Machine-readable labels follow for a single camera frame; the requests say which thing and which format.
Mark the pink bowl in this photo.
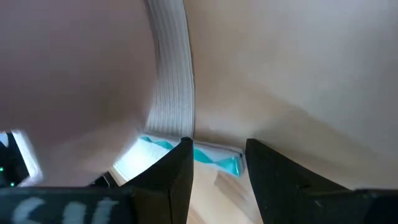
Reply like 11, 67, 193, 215
0, 0, 158, 187

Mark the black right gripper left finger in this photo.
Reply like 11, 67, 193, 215
121, 136, 195, 224

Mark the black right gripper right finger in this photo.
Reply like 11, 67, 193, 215
245, 138, 358, 224

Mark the turquoise white utensil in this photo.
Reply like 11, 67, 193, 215
113, 134, 245, 178

